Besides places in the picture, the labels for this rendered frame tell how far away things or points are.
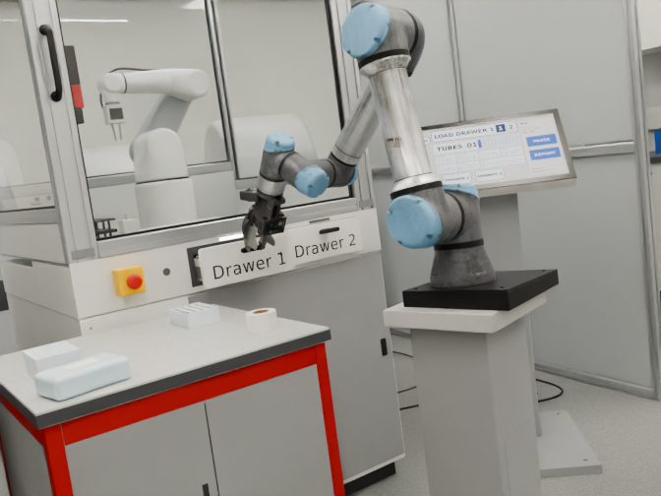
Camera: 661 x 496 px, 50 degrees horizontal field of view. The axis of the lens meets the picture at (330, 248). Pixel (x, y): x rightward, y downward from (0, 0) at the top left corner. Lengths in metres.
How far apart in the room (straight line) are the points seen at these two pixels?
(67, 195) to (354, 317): 0.99
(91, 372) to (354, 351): 1.18
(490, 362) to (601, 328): 1.72
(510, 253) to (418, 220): 1.11
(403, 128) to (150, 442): 0.81
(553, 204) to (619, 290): 0.48
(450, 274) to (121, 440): 0.78
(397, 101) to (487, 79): 2.03
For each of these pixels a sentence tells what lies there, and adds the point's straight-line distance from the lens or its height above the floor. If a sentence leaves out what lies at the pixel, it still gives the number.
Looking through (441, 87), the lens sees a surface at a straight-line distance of 3.81.
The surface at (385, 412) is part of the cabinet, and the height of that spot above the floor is 0.24.
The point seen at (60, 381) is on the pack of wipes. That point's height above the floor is 0.80.
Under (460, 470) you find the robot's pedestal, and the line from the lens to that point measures 1.75.
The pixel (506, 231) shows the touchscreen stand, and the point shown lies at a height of 0.80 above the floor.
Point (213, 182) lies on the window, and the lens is 2.10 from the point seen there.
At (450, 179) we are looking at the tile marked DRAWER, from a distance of 2.45.
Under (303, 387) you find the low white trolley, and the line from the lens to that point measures 1.57.
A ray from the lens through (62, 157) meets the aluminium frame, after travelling 1.94.
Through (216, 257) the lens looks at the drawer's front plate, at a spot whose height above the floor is 0.90.
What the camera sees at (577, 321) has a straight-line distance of 3.36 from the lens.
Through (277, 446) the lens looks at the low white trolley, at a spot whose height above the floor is 0.54.
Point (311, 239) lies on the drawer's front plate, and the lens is 2.22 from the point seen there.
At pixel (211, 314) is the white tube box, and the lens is 1.79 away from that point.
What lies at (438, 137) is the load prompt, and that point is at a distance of 2.57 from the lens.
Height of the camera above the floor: 1.12
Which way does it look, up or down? 7 degrees down
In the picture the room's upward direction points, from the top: 8 degrees counter-clockwise
